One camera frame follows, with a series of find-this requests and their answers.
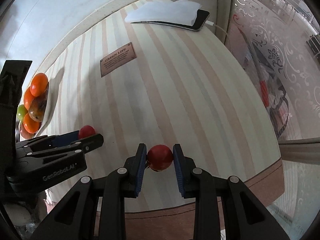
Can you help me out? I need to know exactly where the cherry tomato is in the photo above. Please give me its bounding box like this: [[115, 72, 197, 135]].
[[78, 125, 96, 140], [146, 145, 173, 172]]

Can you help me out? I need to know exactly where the orange front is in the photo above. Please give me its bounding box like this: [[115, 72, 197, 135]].
[[23, 113, 40, 134]]

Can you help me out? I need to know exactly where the large orange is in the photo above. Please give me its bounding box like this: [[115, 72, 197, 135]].
[[23, 87, 35, 110]]

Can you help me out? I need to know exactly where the small orange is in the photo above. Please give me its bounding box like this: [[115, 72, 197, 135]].
[[30, 73, 48, 97]]

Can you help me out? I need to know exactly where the white tissue paper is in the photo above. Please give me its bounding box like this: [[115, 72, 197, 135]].
[[125, 0, 202, 26]]

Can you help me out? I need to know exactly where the black smartphone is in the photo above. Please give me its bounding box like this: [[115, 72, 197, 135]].
[[134, 9, 210, 31]]

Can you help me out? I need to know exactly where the reddish brown apple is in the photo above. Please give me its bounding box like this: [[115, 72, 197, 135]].
[[19, 121, 35, 140]]

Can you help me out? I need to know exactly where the white charging cable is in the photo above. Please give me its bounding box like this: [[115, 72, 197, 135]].
[[205, 21, 231, 40]]

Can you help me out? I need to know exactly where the brown green apple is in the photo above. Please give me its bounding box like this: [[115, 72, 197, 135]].
[[28, 94, 47, 122]]

